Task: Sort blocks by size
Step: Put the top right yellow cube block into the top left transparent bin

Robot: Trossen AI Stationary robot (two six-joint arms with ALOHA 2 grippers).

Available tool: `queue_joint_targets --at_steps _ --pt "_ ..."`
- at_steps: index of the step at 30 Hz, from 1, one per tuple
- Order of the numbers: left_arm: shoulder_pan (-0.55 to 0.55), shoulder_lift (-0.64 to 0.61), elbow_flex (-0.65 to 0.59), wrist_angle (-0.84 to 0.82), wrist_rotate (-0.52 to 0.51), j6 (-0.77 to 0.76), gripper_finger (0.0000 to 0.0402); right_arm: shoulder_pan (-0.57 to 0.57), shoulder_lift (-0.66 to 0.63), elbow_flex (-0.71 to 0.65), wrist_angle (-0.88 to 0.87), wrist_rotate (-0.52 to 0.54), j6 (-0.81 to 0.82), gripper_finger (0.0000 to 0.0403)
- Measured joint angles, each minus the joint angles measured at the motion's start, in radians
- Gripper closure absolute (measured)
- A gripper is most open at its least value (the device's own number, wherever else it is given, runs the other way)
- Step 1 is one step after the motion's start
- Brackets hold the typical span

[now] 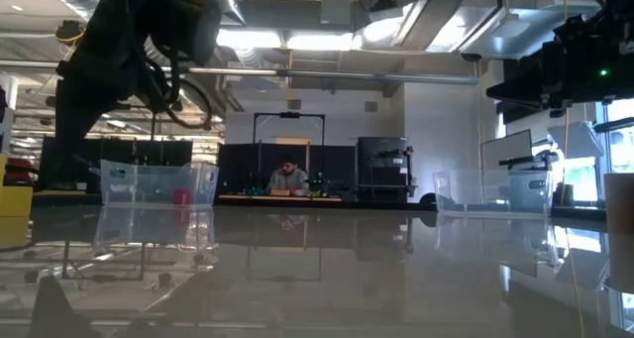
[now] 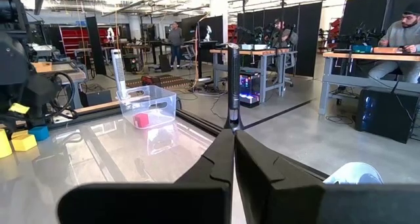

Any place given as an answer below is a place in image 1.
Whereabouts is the clear plastic bin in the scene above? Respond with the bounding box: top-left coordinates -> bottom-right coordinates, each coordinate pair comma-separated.
432,168 -> 555,217
99,158 -> 220,209

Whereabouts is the dark triangular block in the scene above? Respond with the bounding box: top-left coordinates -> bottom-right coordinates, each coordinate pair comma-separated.
25,275 -> 103,338

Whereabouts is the grey ceiling junction box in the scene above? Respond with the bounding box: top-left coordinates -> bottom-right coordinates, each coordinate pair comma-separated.
320,0 -> 354,26

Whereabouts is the grey ceiling pipe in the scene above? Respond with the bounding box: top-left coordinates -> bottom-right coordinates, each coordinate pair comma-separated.
0,58 -> 480,86

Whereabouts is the black gantry frame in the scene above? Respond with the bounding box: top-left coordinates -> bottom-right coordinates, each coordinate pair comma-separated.
253,111 -> 327,147

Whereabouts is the black yellow cable reel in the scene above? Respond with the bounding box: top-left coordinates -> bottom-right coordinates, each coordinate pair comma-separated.
53,19 -> 89,46

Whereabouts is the background wooden workbench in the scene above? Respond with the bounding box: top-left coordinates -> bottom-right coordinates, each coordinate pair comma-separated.
217,192 -> 344,203

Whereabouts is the black equipment rack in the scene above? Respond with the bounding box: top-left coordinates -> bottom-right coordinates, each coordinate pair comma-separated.
356,136 -> 416,204

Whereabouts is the rectangular metal air duct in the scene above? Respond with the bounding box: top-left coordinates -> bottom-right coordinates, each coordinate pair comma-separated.
354,0 -> 608,60

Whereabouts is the person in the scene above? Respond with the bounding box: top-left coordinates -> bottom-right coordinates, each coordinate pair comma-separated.
266,157 -> 311,197

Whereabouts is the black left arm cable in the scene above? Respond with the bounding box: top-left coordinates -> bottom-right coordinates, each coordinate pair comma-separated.
147,62 -> 215,131

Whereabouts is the ceiling light panel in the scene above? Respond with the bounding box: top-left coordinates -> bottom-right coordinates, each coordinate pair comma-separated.
285,31 -> 356,52
216,28 -> 283,51

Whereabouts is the computer monitor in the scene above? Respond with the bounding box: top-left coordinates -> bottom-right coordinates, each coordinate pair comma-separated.
481,128 -> 534,171

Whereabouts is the large yellow wooden cube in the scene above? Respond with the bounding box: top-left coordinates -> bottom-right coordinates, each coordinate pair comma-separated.
0,153 -> 34,218

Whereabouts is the red background object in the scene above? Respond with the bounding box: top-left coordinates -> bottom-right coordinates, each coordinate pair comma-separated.
3,157 -> 34,186

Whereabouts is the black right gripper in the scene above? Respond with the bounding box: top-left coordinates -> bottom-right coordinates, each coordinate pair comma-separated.
486,10 -> 634,118

